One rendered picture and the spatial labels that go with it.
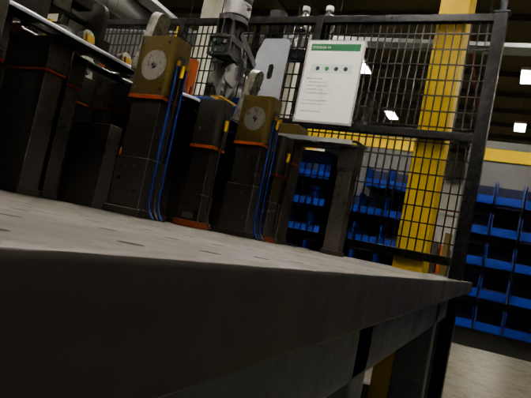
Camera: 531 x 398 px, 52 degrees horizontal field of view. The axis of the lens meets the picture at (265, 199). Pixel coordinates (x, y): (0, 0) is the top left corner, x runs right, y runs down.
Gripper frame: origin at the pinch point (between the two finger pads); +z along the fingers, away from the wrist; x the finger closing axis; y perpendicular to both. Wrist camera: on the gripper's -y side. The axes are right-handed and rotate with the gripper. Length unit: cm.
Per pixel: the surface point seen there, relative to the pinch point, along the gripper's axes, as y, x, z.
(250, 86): 7.3, 11.9, -0.4
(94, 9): 28.6, -23.2, -11.2
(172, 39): 43.4, 15.9, 2.1
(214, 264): 107, 75, 35
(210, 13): -350, -281, -185
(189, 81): -9.0, -19.9, -5.7
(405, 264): -57, 42, 36
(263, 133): 8.6, 19.1, 11.3
